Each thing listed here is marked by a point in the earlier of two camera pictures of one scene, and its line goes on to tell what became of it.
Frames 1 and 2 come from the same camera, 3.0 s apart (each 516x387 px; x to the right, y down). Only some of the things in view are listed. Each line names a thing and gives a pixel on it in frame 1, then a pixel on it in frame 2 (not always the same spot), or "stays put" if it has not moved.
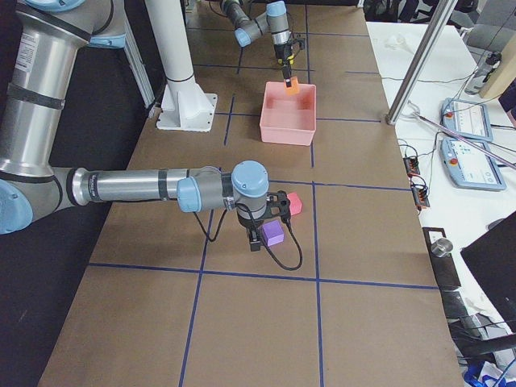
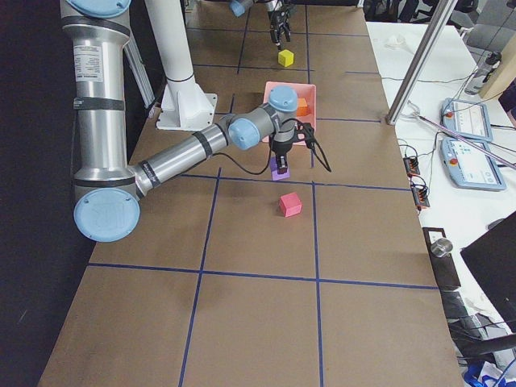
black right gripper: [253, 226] -> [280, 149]
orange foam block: [294, 88] -> [302, 108]
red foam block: [295, 205] stays put
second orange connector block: [421, 197] stays put
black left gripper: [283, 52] -> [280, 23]
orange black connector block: [412, 166] stays put
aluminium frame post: [427, 48] stays put
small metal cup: [441, 247] stays put
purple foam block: [273, 232] -> [274, 170]
